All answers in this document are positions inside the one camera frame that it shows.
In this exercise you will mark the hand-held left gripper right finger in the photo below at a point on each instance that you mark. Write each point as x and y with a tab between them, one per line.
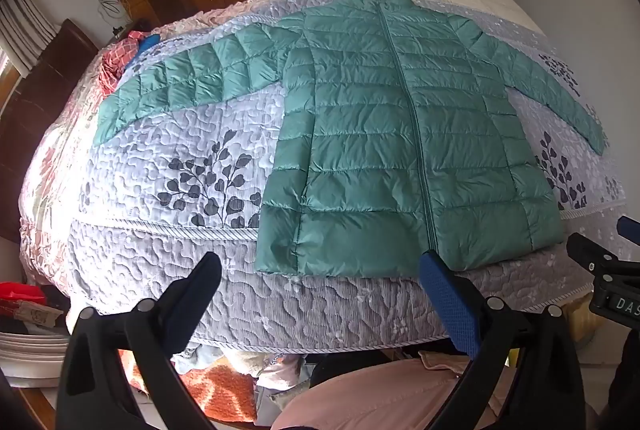
445	295

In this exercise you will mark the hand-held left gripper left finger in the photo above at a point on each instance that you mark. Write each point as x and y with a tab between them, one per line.
196	284

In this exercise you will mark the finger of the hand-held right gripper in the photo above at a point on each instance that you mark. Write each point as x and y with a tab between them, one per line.
630	226
607	262

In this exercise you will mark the green quilted puffer jacket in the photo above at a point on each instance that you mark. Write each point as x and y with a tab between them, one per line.
380	134

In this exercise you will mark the grey leaf-print quilted bedspread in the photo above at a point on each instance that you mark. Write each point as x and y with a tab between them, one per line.
175	220

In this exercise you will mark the orange patterned cloth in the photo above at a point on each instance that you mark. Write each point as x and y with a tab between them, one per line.
220	390

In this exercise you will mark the red box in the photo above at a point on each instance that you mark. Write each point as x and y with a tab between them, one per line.
20	295

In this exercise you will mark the stack of white plates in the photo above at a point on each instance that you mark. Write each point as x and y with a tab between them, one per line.
30	360

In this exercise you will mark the pink floral blanket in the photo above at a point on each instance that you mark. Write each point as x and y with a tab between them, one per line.
50	169

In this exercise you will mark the red checked cloth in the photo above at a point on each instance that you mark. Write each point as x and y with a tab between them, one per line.
117	59

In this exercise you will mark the blue cloth item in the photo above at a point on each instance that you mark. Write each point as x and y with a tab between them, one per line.
148	43

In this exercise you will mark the dark wooden headboard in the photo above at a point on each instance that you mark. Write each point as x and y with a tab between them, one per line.
45	74

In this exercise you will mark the striped curtain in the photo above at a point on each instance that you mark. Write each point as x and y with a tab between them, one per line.
25	19

